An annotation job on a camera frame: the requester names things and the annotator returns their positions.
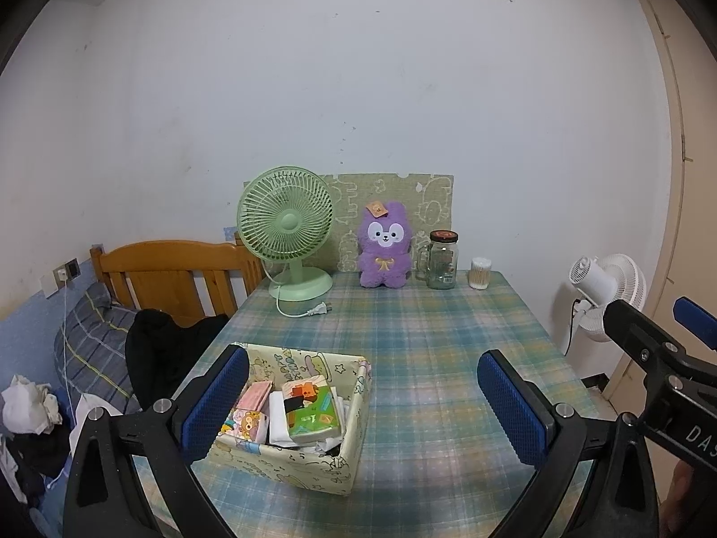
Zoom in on patterned green cardboard board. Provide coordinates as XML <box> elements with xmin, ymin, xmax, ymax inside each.
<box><xmin>335</xmin><ymin>174</ymin><xmax>456</xmax><ymax>273</ymax></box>

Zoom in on beige door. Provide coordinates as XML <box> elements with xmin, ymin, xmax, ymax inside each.
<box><xmin>608</xmin><ymin>0</ymin><xmax>717</xmax><ymax>404</ymax></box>

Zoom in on white standing fan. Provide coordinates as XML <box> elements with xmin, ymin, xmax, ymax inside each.
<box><xmin>552</xmin><ymin>253</ymin><xmax>648</xmax><ymax>348</ymax></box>

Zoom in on wooden bed headboard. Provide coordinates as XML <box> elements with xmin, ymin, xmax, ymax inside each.
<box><xmin>90</xmin><ymin>240</ymin><xmax>267</xmax><ymax>329</ymax></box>

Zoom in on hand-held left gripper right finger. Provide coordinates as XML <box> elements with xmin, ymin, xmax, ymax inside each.
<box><xmin>477</xmin><ymin>349</ymin><xmax>659</xmax><ymax>538</ymax></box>

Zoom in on black garment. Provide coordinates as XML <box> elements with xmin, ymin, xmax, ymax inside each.
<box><xmin>124</xmin><ymin>308</ymin><xmax>230</xmax><ymax>412</ymax></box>

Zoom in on crumpled white cloth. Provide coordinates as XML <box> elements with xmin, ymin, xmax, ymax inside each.
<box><xmin>1</xmin><ymin>374</ymin><xmax>64</xmax><ymax>435</ymax></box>

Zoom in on white towel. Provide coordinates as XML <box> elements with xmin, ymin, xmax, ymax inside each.
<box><xmin>268</xmin><ymin>391</ymin><xmax>292</xmax><ymax>446</ymax></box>

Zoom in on green tissue pack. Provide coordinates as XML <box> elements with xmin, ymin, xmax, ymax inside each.
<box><xmin>280</xmin><ymin>375</ymin><xmax>344</xmax><ymax>445</ymax></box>

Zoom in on yellow cartoon print storage box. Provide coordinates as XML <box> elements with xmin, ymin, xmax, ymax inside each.
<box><xmin>208</xmin><ymin>342</ymin><xmax>373</xmax><ymax>497</ymax></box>

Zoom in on dark cloth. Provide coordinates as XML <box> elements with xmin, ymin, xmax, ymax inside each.
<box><xmin>0</xmin><ymin>431</ymin><xmax>71</xmax><ymax>508</ymax></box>

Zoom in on glass jar mug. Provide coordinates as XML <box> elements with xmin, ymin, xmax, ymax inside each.
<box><xmin>413</xmin><ymin>230</ymin><xmax>460</xmax><ymax>291</ymax></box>

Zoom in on white garment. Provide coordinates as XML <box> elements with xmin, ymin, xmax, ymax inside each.
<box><xmin>66</xmin><ymin>392</ymin><xmax>124</xmax><ymax>460</ymax></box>

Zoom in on pink packet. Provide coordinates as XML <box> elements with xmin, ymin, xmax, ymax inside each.
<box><xmin>235</xmin><ymin>380</ymin><xmax>273</xmax><ymax>411</ymax></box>

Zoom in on plaid tablecloth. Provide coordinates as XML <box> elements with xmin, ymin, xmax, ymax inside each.
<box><xmin>131</xmin><ymin>269</ymin><xmax>609</xmax><ymax>538</ymax></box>

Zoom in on purple plush toy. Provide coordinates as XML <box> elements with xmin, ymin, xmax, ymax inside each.
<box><xmin>357</xmin><ymin>200</ymin><xmax>416</xmax><ymax>291</ymax></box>

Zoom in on cartoon print tissue pack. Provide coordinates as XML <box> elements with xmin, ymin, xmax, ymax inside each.
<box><xmin>220</xmin><ymin>406</ymin><xmax>270</xmax><ymax>443</ymax></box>

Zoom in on green desk fan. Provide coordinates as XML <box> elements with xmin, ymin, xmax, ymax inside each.
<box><xmin>236</xmin><ymin>166</ymin><xmax>337</xmax><ymax>319</ymax></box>

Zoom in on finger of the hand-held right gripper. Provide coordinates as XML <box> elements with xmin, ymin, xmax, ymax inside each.
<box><xmin>674</xmin><ymin>297</ymin><xmax>717</xmax><ymax>348</ymax></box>
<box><xmin>604</xmin><ymin>299</ymin><xmax>717</xmax><ymax>399</ymax></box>

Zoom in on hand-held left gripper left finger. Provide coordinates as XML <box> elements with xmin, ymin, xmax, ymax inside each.
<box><xmin>63</xmin><ymin>343</ymin><xmax>251</xmax><ymax>538</ymax></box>

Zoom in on black fan power cable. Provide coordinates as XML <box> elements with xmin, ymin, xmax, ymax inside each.
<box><xmin>563</xmin><ymin>299</ymin><xmax>578</xmax><ymax>356</ymax></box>

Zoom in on blue bedsheet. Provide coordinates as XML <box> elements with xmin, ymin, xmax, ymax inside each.
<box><xmin>34</xmin><ymin>460</ymin><xmax>73</xmax><ymax>538</ymax></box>

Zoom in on cotton swab container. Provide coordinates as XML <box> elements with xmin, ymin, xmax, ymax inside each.
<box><xmin>469</xmin><ymin>256</ymin><xmax>494</xmax><ymax>291</ymax></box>

